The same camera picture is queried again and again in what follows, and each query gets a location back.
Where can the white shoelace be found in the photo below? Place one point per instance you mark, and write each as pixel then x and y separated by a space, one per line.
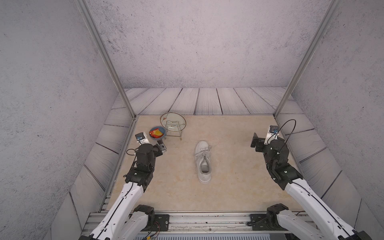
pixel 203 151

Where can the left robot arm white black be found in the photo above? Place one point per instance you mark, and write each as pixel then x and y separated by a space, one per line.
pixel 132 192

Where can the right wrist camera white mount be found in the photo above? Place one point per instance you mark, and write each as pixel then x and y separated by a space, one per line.
pixel 271 133

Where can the red yellow snack packet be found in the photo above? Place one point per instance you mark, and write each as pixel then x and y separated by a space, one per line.
pixel 156 133

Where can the blue ceramic bowl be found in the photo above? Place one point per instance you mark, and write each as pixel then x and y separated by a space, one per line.
pixel 162 129

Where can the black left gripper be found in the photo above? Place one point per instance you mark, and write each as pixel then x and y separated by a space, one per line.
pixel 159 152

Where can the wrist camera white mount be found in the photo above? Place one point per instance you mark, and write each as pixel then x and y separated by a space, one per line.
pixel 271 133
pixel 142 138

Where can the left aluminium frame post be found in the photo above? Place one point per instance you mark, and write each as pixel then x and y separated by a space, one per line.
pixel 85 12

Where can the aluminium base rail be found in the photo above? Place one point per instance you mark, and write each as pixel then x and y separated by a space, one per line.
pixel 206 222

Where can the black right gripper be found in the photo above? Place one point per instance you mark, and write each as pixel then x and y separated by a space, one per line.
pixel 261 143

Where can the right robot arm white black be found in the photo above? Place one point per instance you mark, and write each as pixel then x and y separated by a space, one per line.
pixel 300 192

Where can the aluminium frame post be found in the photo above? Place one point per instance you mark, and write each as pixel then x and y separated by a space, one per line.
pixel 311 49
pixel 85 12

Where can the right aluminium frame post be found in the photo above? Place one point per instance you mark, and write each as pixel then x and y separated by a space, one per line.
pixel 311 49

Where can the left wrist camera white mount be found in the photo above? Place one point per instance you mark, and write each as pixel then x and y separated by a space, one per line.
pixel 142 138

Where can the white sneaker shoe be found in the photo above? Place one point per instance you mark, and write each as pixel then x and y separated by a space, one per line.
pixel 203 165

